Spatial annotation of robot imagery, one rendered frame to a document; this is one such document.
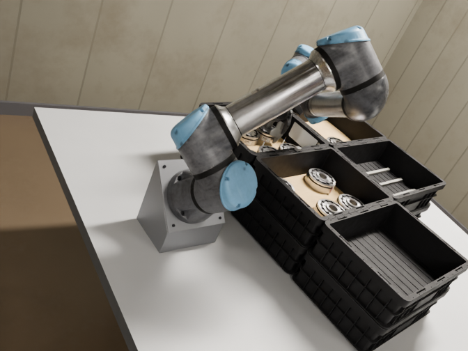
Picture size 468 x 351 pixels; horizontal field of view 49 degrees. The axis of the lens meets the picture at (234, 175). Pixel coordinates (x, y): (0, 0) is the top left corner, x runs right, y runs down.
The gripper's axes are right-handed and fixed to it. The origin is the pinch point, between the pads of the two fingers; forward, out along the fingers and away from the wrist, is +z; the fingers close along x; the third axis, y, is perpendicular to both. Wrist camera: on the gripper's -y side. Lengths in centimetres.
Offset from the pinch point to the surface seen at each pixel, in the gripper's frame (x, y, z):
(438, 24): -105, -235, -28
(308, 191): 29.5, 4.8, 2.0
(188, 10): -139, -43, 7
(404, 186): 32, -48, 2
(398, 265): 65, -4, 2
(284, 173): 21.6, 10.6, -0.1
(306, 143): 9.2, -8.5, -3.2
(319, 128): -8.3, -35.0, 2.0
